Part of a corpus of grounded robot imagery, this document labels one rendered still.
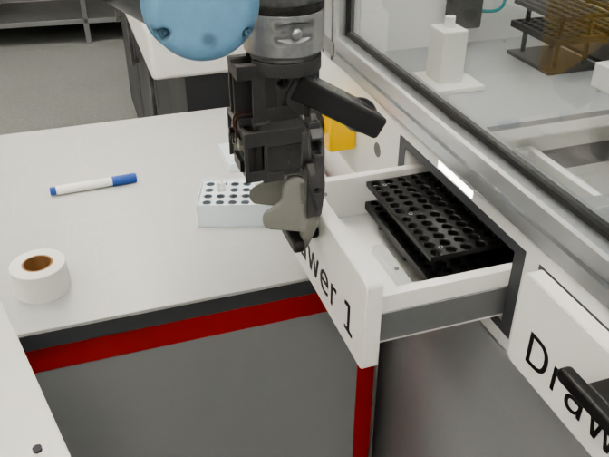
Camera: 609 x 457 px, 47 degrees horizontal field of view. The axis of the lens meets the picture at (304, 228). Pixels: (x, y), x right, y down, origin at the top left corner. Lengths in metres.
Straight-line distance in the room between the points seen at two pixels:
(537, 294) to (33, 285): 0.60
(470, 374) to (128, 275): 0.46
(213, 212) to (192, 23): 0.61
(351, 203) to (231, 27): 0.49
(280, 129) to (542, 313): 0.30
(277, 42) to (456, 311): 0.33
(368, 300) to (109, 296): 0.40
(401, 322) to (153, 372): 0.40
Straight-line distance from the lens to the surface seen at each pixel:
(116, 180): 1.19
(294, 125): 0.67
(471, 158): 0.78
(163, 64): 1.51
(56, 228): 1.11
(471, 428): 0.93
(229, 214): 1.04
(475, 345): 0.86
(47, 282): 0.94
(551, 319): 0.68
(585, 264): 0.66
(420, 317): 0.73
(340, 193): 0.90
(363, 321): 0.68
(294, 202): 0.71
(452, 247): 0.77
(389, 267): 0.81
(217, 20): 0.46
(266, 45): 0.64
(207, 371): 1.01
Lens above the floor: 1.32
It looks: 32 degrees down
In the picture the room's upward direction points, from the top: straight up
